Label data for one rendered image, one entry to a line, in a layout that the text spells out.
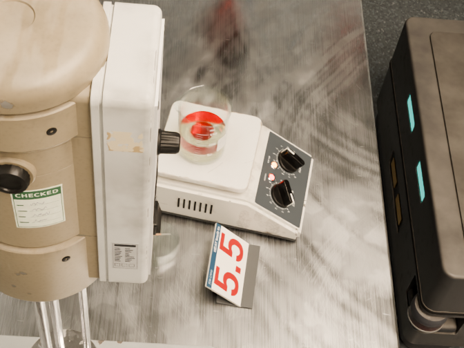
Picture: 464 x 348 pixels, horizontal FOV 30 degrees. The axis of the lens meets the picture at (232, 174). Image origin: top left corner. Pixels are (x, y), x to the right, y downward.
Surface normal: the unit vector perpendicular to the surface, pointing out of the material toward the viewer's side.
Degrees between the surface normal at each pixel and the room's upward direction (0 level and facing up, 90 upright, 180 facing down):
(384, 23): 0
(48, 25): 3
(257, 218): 90
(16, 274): 90
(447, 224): 0
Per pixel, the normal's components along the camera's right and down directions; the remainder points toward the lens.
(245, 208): -0.19, 0.78
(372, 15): 0.10, -0.59
